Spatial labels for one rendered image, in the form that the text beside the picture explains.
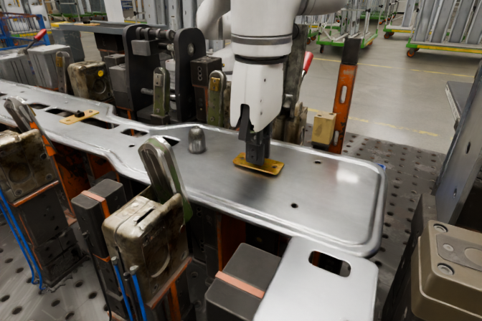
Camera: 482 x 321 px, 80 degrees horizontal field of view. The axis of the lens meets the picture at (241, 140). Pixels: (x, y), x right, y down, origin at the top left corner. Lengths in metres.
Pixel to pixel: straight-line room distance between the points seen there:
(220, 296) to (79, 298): 0.46
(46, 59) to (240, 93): 0.77
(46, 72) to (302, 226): 0.90
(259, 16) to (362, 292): 0.33
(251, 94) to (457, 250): 0.28
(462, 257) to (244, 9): 0.34
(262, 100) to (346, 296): 0.25
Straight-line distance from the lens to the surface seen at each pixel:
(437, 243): 0.34
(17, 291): 0.84
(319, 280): 0.35
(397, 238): 0.89
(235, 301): 0.35
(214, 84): 0.66
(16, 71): 1.33
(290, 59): 0.58
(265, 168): 0.48
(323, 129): 0.55
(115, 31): 1.02
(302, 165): 0.51
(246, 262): 0.38
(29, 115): 0.64
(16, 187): 0.66
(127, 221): 0.35
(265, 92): 0.40
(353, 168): 0.53
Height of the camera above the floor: 1.27
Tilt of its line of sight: 28 degrees down
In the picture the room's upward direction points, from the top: straight up
